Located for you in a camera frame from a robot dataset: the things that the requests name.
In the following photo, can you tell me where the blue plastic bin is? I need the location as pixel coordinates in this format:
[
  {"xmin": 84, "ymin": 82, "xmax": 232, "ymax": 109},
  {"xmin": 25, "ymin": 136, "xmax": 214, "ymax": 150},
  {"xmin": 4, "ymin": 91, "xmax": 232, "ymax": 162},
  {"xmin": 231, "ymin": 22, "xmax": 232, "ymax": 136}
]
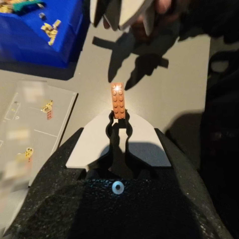
[{"xmin": 0, "ymin": 0, "xmax": 90, "ymax": 69}]

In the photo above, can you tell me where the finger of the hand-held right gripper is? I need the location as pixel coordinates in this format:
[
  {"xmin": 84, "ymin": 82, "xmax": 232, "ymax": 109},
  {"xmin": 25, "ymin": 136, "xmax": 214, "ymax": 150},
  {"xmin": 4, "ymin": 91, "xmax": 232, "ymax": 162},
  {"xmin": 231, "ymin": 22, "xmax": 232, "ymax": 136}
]
[
  {"xmin": 119, "ymin": 0, "xmax": 156, "ymax": 37},
  {"xmin": 90, "ymin": 0, "xmax": 122, "ymax": 32}
]

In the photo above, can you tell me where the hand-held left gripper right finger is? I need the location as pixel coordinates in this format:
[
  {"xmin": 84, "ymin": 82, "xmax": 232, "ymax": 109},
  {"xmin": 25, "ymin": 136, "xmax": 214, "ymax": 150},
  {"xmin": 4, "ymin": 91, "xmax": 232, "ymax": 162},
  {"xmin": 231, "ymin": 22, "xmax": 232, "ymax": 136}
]
[{"xmin": 125, "ymin": 110, "xmax": 171, "ymax": 167}]

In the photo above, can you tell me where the green brick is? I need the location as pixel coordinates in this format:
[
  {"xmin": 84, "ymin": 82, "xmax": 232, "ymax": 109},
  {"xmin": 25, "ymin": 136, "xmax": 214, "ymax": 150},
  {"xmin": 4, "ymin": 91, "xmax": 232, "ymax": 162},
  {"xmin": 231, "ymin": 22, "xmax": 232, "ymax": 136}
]
[{"xmin": 11, "ymin": 0, "xmax": 45, "ymax": 12}]

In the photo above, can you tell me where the grey instruction booklet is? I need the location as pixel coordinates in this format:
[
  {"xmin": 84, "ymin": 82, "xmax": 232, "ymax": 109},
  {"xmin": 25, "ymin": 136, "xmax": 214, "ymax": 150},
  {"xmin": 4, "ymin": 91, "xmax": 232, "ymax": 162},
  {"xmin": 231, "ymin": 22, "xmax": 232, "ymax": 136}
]
[{"xmin": 0, "ymin": 78, "xmax": 79, "ymax": 189}]

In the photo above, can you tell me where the person's right hand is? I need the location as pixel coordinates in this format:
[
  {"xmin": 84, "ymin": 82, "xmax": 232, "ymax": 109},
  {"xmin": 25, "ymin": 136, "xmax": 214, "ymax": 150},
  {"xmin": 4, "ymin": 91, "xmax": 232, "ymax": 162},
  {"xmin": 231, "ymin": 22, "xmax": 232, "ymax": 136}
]
[{"xmin": 155, "ymin": 0, "xmax": 173, "ymax": 15}]

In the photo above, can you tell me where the orange studded brick plate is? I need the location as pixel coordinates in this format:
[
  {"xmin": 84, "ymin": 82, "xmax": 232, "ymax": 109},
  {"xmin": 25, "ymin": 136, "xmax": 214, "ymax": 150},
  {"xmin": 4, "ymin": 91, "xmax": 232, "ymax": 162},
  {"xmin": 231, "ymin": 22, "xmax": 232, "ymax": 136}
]
[{"xmin": 110, "ymin": 82, "xmax": 125, "ymax": 119}]

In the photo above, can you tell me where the yellow spotted brick assembly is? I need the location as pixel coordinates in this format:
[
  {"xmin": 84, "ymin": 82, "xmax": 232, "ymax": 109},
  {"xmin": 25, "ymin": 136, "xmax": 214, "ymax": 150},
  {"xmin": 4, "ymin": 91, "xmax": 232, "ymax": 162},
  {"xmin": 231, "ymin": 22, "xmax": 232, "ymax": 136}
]
[{"xmin": 41, "ymin": 20, "xmax": 62, "ymax": 46}]

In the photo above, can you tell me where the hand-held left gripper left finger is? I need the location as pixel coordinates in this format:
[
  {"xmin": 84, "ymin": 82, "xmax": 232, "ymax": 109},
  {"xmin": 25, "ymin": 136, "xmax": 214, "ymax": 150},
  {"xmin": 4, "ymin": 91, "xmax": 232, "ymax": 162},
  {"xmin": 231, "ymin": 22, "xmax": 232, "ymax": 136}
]
[{"xmin": 65, "ymin": 110, "xmax": 115, "ymax": 167}]

